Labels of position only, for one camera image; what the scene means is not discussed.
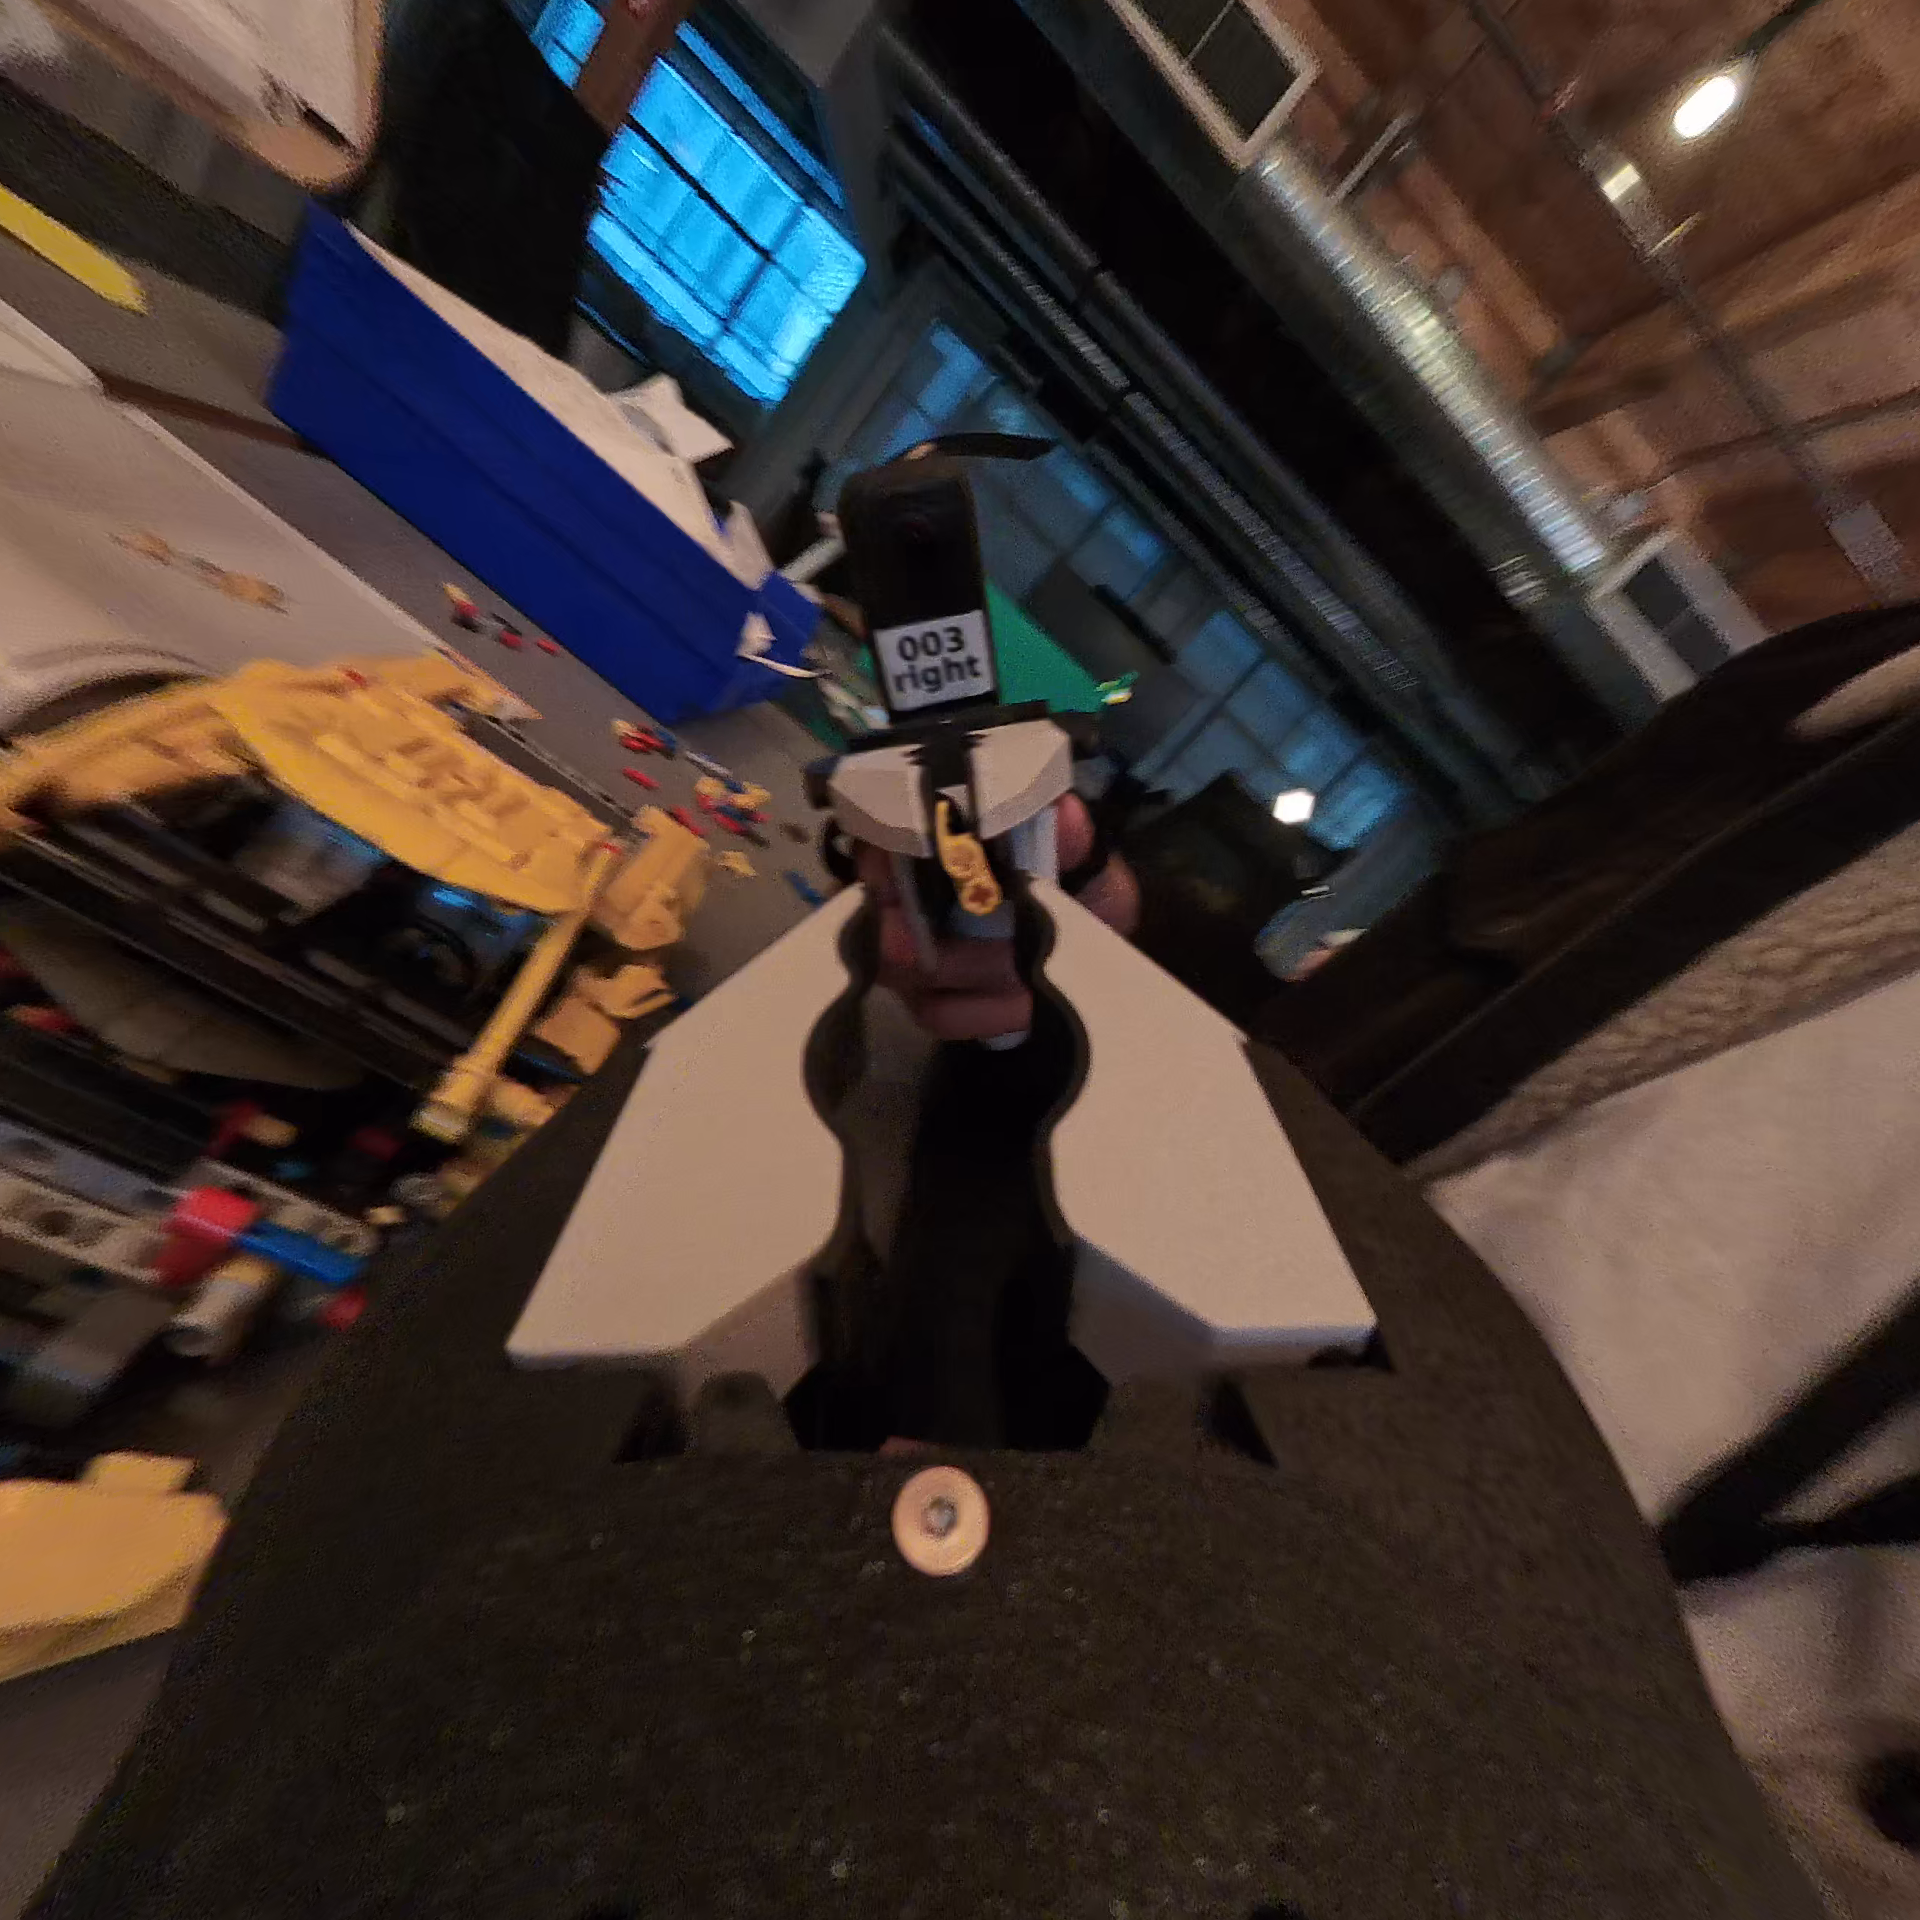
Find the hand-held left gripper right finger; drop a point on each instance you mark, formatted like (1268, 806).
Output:
(1217, 1202)

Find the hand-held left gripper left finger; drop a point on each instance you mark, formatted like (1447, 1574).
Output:
(674, 1202)

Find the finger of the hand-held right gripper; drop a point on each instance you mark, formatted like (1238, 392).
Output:
(878, 794)
(1028, 775)

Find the yellow connector brick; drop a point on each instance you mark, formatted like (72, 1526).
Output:
(967, 868)

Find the scatter of small coloured pins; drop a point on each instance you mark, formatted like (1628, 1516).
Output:
(714, 794)

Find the yellow toy brick car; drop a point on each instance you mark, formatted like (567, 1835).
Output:
(422, 781)

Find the instruction booklet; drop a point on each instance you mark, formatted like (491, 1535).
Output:
(148, 523)

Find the grey desk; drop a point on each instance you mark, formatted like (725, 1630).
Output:
(748, 928)

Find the person's right hand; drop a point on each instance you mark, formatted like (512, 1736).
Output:
(975, 989)

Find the wooden articulated stand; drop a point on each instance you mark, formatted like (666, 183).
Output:
(982, 446)

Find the white crumpled papers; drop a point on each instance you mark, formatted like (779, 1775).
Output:
(601, 434)

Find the person's white sweater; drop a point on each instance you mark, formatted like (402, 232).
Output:
(1650, 1276)

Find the blue storage bin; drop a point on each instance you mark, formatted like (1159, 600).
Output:
(450, 448)

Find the person's fleece-lined jacket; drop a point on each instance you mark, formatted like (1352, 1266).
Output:
(1725, 989)

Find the yellow paper strip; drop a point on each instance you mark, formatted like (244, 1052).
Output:
(68, 247)

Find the ceiling track spotlight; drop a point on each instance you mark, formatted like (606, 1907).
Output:
(1705, 103)

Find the silver ventilation duct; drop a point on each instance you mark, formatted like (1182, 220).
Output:
(1425, 376)

